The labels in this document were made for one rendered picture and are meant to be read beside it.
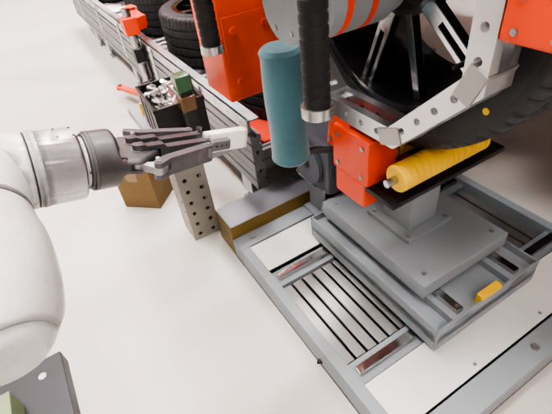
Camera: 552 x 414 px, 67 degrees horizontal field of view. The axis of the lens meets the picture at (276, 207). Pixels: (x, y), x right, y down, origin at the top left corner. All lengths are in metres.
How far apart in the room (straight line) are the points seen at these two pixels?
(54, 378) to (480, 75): 0.90
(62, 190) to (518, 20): 0.56
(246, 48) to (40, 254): 0.85
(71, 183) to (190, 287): 0.90
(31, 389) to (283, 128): 0.71
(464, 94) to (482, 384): 0.67
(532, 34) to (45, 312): 0.57
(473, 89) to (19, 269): 0.57
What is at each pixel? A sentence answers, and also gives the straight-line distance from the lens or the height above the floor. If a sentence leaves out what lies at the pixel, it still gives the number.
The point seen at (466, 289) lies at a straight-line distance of 1.16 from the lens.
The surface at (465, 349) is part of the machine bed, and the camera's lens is 1.14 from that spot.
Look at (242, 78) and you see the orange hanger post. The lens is 1.15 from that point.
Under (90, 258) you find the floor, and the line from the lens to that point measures 1.63.
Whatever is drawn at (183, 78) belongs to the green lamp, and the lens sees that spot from 1.02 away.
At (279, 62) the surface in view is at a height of 0.73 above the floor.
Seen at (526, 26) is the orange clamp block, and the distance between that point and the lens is 0.59.
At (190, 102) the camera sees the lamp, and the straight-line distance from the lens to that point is 1.04.
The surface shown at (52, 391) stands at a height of 0.30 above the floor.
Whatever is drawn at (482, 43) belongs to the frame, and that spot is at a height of 0.81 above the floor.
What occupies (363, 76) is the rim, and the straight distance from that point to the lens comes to 0.98.
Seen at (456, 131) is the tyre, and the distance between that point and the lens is 0.81.
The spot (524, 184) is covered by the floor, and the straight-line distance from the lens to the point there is 1.79.
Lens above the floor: 1.02
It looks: 40 degrees down
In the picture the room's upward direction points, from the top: 8 degrees counter-clockwise
